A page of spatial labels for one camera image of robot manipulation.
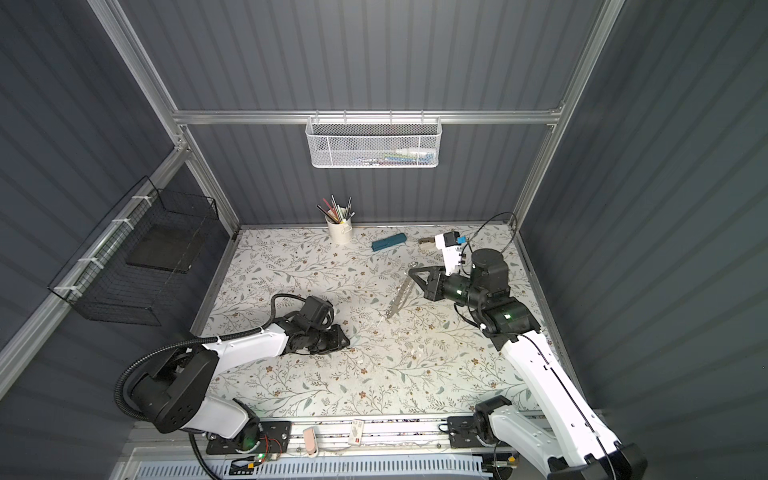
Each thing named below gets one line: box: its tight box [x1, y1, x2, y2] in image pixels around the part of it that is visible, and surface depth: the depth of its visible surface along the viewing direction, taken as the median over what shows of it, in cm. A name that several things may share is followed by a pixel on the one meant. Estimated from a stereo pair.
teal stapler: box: [371, 233, 407, 251], surface depth 115 cm
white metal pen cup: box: [325, 215, 353, 245], surface depth 112 cm
